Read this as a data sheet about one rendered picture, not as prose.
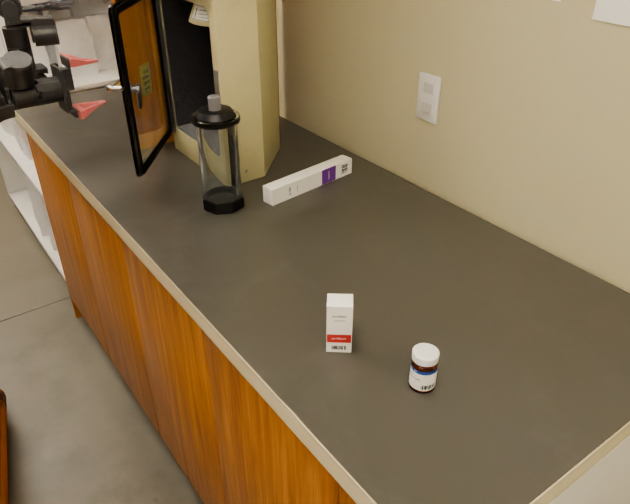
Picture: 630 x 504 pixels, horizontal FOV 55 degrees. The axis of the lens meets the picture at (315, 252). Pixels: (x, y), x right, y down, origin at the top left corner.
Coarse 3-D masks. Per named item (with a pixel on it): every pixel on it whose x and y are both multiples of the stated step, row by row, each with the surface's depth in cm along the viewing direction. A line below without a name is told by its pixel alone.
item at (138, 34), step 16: (144, 0) 147; (128, 16) 137; (144, 16) 148; (112, 32) 130; (128, 32) 137; (144, 32) 148; (128, 48) 138; (144, 48) 148; (128, 64) 138; (144, 64) 149; (144, 80) 149; (160, 80) 162; (144, 96) 149; (160, 96) 162; (128, 112) 139; (144, 112) 150; (160, 112) 162; (128, 128) 141; (144, 128) 150; (160, 128) 163; (144, 144) 151; (144, 160) 151
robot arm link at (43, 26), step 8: (8, 0) 146; (8, 8) 146; (16, 8) 147; (8, 16) 147; (16, 16) 148; (24, 16) 153; (32, 16) 153; (40, 16) 154; (48, 16) 154; (8, 24) 148; (16, 24) 148; (32, 24) 152; (40, 24) 153; (48, 24) 153; (40, 32) 153; (48, 32) 153; (56, 32) 154; (40, 40) 154; (48, 40) 154; (56, 40) 155
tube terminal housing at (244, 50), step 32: (160, 0) 154; (192, 0) 140; (224, 0) 133; (256, 0) 138; (224, 32) 137; (256, 32) 141; (224, 64) 140; (256, 64) 145; (224, 96) 144; (256, 96) 149; (256, 128) 153; (192, 160) 170; (256, 160) 157
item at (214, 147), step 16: (224, 128) 132; (208, 144) 135; (224, 144) 135; (208, 160) 137; (224, 160) 137; (208, 176) 139; (224, 176) 139; (240, 176) 143; (208, 192) 142; (224, 192) 141; (240, 192) 145
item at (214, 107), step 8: (208, 96) 133; (216, 96) 133; (208, 104) 133; (216, 104) 133; (200, 112) 133; (208, 112) 133; (216, 112) 133; (224, 112) 133; (232, 112) 134; (200, 120) 132; (208, 120) 132; (216, 120) 132; (224, 120) 132
